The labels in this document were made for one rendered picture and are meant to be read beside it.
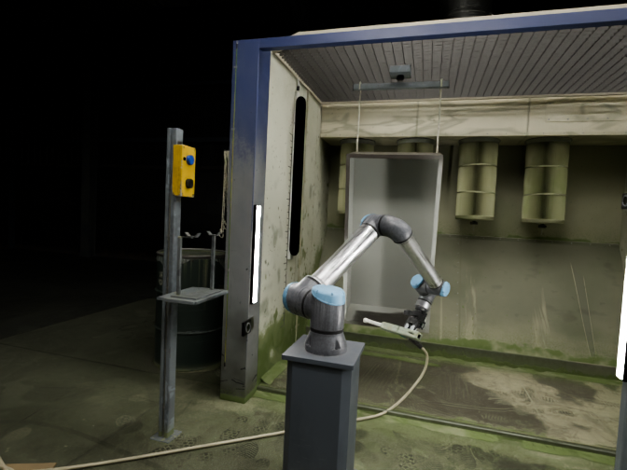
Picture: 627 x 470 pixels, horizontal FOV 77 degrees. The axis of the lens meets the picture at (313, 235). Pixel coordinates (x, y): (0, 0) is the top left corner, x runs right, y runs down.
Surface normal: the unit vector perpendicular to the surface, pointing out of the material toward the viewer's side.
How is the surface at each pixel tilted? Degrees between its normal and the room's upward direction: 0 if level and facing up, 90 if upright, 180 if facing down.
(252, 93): 90
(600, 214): 90
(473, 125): 90
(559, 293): 57
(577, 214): 90
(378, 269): 102
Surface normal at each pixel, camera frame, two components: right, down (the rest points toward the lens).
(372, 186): -0.25, 0.24
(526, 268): -0.21, -0.51
